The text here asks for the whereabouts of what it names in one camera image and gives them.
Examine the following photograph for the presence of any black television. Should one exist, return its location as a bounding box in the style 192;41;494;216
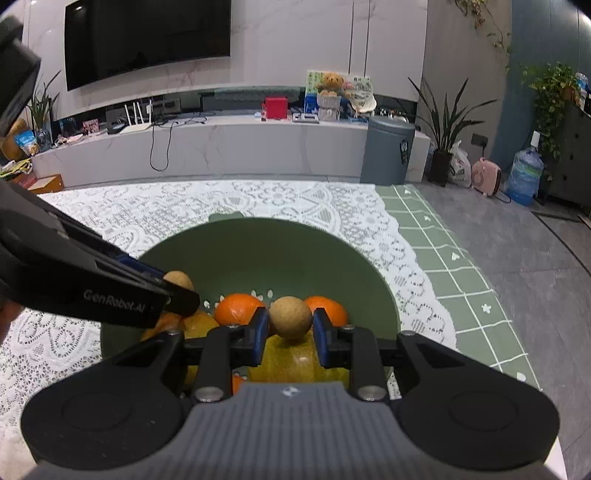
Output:
64;0;232;92

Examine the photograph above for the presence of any grey trash can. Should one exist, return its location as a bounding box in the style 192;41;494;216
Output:
359;115;417;186

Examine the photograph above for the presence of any red box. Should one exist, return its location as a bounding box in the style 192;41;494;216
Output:
262;96;291;122

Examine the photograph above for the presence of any white router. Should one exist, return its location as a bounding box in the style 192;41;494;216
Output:
121;102;153;135

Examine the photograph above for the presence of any pink heater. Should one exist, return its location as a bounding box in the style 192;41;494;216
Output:
470;157;504;197

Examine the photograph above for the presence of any brown teddy bear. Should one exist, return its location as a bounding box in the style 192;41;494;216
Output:
314;72;345;99

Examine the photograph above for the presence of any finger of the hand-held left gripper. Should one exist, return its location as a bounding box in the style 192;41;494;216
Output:
44;203;167;280
159;277;202;318

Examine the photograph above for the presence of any brown gourd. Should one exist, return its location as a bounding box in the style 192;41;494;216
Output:
0;119;29;160

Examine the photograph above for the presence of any white plastic bag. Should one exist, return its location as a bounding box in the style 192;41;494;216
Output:
448;140;473;188

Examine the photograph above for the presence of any black cable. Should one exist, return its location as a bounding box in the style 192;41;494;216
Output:
148;117;209;171

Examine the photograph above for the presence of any potted long-leaf plant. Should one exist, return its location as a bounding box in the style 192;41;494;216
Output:
408;76;498;188

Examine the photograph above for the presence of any small potted grass plant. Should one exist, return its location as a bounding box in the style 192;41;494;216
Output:
25;69;64;140

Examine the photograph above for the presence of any dark cabinet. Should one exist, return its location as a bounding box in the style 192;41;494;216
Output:
538;98;591;211

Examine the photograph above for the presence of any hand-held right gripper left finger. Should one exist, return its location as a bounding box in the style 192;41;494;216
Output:
99;306;271;404

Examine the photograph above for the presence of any wooden box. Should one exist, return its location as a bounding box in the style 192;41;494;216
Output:
13;174;64;195

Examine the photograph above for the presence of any green plastic bowl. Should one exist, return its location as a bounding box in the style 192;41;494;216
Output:
99;210;402;400

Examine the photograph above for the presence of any yellow packet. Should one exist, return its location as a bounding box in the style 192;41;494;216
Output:
0;159;33;179

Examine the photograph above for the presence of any brown kiwi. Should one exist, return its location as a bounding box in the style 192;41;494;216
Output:
269;296;314;342
163;270;196;293

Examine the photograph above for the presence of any white lace tablecloth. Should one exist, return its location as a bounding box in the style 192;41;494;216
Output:
0;179;461;462

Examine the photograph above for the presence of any leafy green plant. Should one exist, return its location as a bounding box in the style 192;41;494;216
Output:
521;62;581;158

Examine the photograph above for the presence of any blue snack packet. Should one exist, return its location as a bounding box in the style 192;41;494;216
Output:
13;130;38;156

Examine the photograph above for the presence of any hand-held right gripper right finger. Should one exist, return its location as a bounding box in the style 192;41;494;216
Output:
313;307;490;402

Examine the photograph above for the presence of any white basket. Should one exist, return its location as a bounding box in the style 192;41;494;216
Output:
317;95;342;122

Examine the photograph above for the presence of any yellow pear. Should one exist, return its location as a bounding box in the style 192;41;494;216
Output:
249;335;352;389
178;311;223;387

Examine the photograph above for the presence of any hanging green vine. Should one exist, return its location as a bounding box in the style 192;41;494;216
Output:
455;0;514;73

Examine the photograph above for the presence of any white television cabinet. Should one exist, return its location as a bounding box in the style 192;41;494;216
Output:
30;85;431;190

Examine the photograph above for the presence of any blue water bottle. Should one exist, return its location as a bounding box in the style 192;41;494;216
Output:
505;130;545;208

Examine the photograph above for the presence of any white bowl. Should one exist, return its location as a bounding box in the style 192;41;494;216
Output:
346;90;378;116

